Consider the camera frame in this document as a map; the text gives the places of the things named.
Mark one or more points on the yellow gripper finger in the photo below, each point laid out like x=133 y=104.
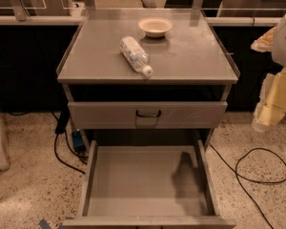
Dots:
x=271 y=107

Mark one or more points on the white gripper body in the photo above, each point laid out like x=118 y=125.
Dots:
x=285 y=43

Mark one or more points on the clear plastic water bottle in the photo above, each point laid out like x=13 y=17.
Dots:
x=136 y=56

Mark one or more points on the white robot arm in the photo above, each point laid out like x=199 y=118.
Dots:
x=278 y=51

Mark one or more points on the grey drawer cabinet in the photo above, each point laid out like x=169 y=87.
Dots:
x=146 y=77

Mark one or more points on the closed grey top drawer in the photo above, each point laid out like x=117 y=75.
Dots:
x=121 y=115

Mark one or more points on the white paper bowl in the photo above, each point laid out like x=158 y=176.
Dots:
x=155 y=27

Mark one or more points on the blue power adapter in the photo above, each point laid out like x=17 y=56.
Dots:
x=77 y=142

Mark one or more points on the blue tape piece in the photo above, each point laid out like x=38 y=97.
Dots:
x=43 y=224

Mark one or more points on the black drawer handle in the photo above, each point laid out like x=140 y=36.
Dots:
x=148 y=115

